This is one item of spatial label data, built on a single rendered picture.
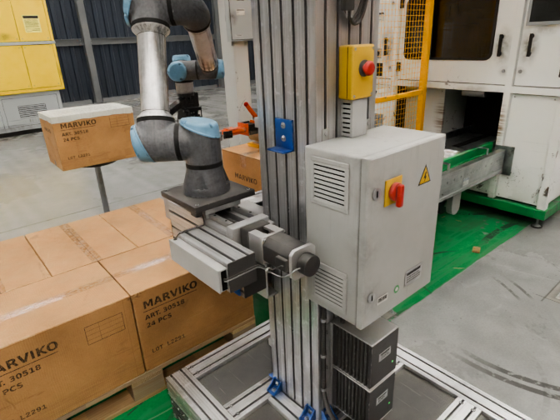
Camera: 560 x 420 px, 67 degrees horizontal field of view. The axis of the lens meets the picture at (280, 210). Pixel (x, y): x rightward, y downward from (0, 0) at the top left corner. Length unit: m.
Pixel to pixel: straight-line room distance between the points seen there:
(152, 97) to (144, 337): 1.06
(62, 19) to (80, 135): 9.24
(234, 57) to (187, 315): 1.92
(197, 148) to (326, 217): 0.45
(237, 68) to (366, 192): 2.36
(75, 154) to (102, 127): 0.28
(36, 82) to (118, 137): 5.59
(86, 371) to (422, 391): 1.32
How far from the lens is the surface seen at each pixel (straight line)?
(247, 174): 2.16
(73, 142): 3.56
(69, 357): 1.90
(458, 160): 3.41
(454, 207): 3.42
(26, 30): 9.13
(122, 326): 1.91
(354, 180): 1.01
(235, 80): 3.25
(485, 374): 2.32
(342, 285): 1.15
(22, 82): 9.09
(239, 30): 3.20
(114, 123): 3.62
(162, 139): 1.33
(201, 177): 1.33
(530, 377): 2.38
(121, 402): 2.18
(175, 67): 1.78
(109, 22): 13.05
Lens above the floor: 1.49
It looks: 22 degrees down
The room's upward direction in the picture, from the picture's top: 2 degrees counter-clockwise
